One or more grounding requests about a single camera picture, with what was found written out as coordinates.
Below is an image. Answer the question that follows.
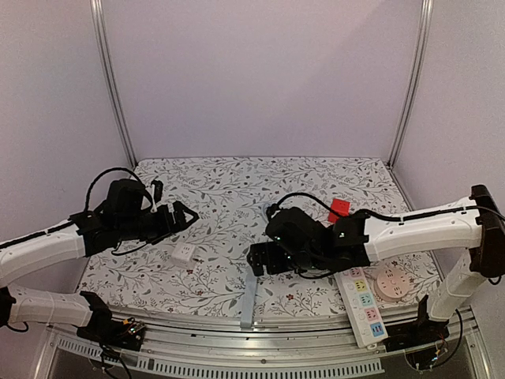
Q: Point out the round pink socket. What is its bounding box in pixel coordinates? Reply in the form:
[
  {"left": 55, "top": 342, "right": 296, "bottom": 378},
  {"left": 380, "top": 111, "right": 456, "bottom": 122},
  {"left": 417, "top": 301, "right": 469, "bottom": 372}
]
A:
[{"left": 373, "top": 268, "right": 411, "bottom": 302}]

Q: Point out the white long power strip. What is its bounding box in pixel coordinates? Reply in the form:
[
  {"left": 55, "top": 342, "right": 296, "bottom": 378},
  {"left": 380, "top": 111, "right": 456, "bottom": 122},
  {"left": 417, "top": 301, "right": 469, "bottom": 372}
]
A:
[{"left": 335, "top": 268, "right": 388, "bottom": 350}]

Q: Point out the red cube socket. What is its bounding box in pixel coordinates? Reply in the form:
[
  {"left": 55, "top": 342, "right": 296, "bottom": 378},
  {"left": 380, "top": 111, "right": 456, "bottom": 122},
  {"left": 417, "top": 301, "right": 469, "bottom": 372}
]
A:
[{"left": 327, "top": 198, "right": 350, "bottom": 223}]

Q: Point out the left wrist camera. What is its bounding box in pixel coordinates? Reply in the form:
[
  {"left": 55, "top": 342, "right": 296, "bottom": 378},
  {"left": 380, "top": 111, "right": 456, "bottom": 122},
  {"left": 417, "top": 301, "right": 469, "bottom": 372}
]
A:
[{"left": 151, "top": 179, "right": 163, "bottom": 213}]

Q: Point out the right aluminium frame post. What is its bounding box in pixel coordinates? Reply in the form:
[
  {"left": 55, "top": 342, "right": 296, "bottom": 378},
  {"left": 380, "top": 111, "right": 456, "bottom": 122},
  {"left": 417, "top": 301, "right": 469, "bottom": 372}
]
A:
[{"left": 387, "top": 0, "right": 434, "bottom": 171}]

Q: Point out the aluminium frame post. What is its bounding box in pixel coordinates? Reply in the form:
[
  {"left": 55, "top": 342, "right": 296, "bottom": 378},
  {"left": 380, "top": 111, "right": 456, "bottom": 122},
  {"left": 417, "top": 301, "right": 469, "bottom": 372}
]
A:
[
  {"left": 387, "top": 0, "right": 434, "bottom": 171},
  {"left": 90, "top": 0, "right": 138, "bottom": 167}
]

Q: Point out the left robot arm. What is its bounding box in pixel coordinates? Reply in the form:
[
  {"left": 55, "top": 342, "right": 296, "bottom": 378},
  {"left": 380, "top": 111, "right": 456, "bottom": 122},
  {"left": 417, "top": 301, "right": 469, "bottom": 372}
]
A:
[{"left": 1, "top": 173, "right": 199, "bottom": 350}]

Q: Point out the floral tablecloth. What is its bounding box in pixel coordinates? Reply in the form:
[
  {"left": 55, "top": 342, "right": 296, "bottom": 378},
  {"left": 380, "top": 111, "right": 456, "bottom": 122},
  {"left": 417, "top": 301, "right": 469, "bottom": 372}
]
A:
[{"left": 74, "top": 156, "right": 449, "bottom": 319}]

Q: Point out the white cube adapter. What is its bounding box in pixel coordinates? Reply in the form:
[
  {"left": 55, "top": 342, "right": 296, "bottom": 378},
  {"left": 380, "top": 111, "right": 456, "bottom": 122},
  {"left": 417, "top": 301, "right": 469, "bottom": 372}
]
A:
[{"left": 170, "top": 242, "right": 196, "bottom": 270}]

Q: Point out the aluminium front rail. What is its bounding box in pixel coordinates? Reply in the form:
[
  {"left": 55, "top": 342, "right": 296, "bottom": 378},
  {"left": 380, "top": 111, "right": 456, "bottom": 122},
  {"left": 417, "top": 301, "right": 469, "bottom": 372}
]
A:
[{"left": 35, "top": 307, "right": 492, "bottom": 378}]

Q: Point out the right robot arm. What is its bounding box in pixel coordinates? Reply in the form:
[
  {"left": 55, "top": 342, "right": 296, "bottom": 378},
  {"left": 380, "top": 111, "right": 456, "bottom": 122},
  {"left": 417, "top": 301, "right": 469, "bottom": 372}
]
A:
[{"left": 246, "top": 185, "right": 504, "bottom": 351}]

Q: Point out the blue power strip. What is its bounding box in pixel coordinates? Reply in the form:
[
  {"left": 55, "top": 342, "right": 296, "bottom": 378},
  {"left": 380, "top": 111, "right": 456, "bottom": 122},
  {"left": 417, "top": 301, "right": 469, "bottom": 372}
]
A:
[{"left": 240, "top": 270, "right": 257, "bottom": 329}]

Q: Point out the left aluminium frame post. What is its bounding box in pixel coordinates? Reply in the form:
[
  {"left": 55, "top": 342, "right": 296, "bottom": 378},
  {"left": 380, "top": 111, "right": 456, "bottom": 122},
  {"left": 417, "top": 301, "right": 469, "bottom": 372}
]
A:
[{"left": 90, "top": 0, "right": 138, "bottom": 167}]

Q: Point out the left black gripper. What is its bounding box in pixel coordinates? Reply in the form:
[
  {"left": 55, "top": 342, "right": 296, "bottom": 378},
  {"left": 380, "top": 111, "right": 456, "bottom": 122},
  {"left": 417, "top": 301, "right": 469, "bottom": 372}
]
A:
[{"left": 117, "top": 201, "right": 199, "bottom": 246}]

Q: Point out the grey-blue cable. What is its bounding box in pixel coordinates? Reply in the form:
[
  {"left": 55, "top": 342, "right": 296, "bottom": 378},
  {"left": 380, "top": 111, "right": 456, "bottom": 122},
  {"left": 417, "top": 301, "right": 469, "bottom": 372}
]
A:
[{"left": 258, "top": 201, "right": 277, "bottom": 222}]

